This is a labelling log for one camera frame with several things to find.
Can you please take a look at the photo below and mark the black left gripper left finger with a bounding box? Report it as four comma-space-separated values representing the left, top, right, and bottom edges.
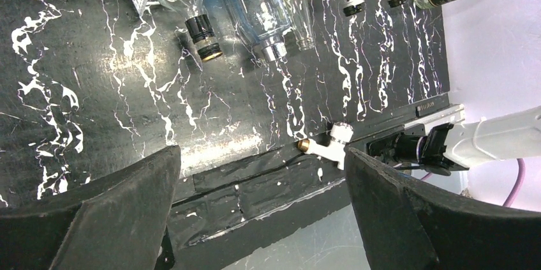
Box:
1, 146, 181, 269

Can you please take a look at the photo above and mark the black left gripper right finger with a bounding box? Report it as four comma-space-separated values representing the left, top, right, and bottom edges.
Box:
345, 148, 540, 269

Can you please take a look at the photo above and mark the clear bottle black gold label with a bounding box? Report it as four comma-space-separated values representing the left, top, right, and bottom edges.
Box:
272, 0, 317, 52

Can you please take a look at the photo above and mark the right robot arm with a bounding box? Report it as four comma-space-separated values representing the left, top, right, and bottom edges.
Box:
367, 105, 540, 176

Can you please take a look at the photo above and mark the white faucet tap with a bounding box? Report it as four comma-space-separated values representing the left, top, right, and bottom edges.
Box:
297, 122, 354, 170

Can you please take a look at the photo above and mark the aluminium rail frame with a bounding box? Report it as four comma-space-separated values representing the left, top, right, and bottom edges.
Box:
404, 104, 465, 135

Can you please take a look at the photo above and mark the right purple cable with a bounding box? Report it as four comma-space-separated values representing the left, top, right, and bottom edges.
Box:
420, 158, 527, 209

